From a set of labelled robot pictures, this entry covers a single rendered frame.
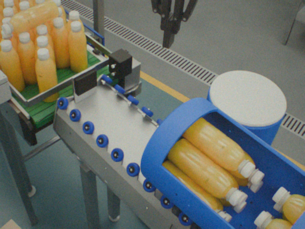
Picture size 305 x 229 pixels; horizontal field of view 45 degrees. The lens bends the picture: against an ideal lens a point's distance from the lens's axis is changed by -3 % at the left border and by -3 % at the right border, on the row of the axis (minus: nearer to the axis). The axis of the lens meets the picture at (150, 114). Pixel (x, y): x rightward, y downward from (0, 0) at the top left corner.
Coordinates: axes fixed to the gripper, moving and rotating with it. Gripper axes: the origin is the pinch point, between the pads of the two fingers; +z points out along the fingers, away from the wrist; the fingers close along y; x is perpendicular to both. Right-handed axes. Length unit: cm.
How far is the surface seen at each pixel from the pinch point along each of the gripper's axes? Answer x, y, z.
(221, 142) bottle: 1.6, 16.8, 28.7
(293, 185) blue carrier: 6, 39, 41
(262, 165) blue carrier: 10, 30, 42
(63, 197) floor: 25, -60, 149
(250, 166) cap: -1.2, 25.6, 30.2
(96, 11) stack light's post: 69, -59, 51
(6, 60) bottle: 15, -65, 43
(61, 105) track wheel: 12, -41, 53
